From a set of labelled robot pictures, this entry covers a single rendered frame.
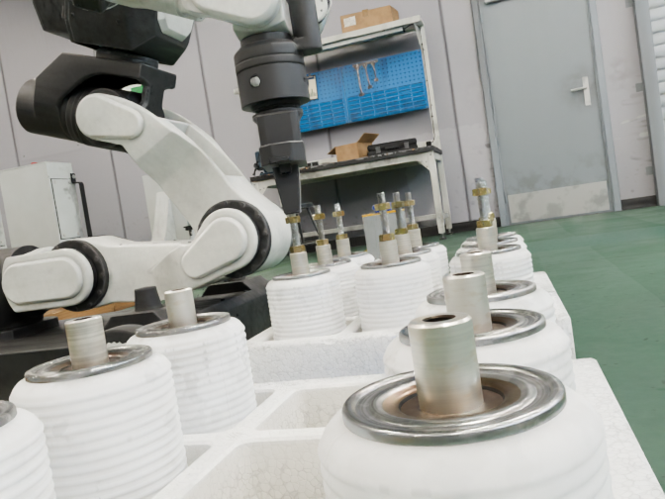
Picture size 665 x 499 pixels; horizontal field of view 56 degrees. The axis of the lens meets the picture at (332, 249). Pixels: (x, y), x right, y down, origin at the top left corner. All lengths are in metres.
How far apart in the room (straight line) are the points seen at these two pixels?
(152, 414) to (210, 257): 0.76
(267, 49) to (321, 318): 0.33
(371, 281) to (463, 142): 5.19
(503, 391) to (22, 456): 0.21
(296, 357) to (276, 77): 0.34
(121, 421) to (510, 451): 0.25
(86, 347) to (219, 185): 0.79
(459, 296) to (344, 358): 0.42
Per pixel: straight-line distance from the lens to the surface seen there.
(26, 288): 1.37
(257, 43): 0.80
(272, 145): 0.76
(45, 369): 0.43
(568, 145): 5.90
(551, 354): 0.31
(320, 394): 0.55
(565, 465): 0.20
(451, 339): 0.21
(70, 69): 1.34
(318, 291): 0.78
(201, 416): 0.49
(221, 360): 0.49
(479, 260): 0.44
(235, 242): 1.12
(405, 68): 5.93
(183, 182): 1.21
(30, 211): 3.51
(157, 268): 1.23
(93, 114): 1.28
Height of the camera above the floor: 0.32
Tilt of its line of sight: 3 degrees down
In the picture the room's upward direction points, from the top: 9 degrees counter-clockwise
